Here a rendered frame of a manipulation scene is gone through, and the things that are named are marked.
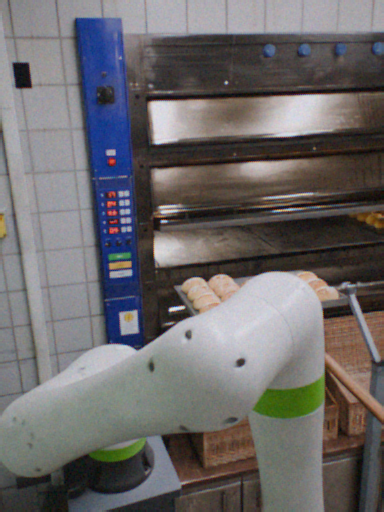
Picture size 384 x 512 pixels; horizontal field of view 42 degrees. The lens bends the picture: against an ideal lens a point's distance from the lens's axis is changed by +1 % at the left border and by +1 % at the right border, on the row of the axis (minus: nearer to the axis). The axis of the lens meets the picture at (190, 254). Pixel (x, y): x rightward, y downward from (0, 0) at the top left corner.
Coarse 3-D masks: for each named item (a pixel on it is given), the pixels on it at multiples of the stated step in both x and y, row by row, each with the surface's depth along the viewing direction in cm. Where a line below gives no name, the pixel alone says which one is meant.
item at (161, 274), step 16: (256, 256) 226; (272, 256) 225; (288, 256) 225; (304, 256) 227; (320, 256) 229; (336, 256) 231; (352, 256) 233; (160, 272) 211; (176, 272) 213; (192, 272) 215; (208, 272) 217
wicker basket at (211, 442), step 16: (336, 416) 194; (192, 432) 198; (208, 432) 180; (224, 432) 182; (240, 432) 184; (336, 432) 197; (208, 448) 193; (224, 448) 193; (240, 448) 186; (208, 464) 184
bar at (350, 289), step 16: (336, 288) 191; (352, 288) 192; (368, 288) 196; (352, 304) 191; (368, 336) 185; (368, 352) 184; (368, 416) 188; (368, 432) 189; (368, 448) 191; (368, 464) 192; (368, 480) 194; (368, 496) 196
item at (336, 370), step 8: (328, 360) 134; (328, 368) 133; (336, 368) 130; (336, 376) 129; (344, 376) 127; (344, 384) 126; (352, 384) 123; (352, 392) 122; (360, 392) 120; (360, 400) 119; (368, 400) 117; (368, 408) 116; (376, 408) 114; (376, 416) 113
